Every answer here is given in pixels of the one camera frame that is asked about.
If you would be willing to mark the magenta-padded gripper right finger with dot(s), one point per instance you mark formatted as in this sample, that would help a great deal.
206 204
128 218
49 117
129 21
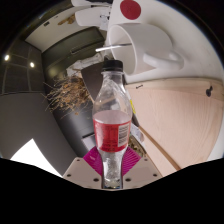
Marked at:
143 171

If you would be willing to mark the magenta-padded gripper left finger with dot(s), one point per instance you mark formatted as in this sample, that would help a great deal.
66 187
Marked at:
78 171

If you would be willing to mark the clear red-labelled drink bottle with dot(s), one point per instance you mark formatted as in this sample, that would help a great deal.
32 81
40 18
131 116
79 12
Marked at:
111 133

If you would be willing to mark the long ceiling light strip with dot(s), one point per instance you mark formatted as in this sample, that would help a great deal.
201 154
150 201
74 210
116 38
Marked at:
33 156

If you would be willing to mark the light wooden board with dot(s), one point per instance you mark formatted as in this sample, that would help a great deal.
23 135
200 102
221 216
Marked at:
180 120

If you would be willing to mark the small yellow item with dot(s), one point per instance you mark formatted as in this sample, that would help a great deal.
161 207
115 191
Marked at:
132 107

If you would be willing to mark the dry plant in dark pot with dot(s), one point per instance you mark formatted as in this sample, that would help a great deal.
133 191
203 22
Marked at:
70 95

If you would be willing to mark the small black clip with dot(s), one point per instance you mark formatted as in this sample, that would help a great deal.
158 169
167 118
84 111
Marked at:
209 90

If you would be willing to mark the metal spoon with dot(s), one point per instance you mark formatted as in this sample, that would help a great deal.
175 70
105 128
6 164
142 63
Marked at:
110 47

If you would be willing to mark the white mug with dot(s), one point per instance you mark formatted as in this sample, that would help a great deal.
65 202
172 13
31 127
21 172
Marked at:
150 43

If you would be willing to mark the ceiling spot lights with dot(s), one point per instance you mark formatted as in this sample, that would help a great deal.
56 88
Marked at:
6 57

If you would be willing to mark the wooden figure statue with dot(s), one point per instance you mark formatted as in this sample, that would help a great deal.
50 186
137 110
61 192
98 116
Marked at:
68 20

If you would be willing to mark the flat round red coaster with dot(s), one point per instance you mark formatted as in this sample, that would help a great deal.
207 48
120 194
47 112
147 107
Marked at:
130 9

